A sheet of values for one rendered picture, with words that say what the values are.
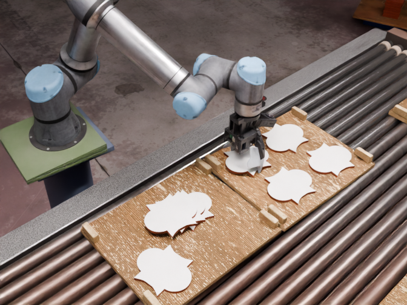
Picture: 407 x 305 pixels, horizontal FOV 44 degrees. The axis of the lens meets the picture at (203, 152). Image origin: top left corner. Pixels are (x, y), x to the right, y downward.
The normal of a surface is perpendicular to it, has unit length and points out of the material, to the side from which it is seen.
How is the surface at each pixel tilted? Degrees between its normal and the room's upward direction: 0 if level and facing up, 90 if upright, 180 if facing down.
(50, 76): 11
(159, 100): 0
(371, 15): 0
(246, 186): 0
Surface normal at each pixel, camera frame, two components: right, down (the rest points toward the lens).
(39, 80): -0.07, -0.61
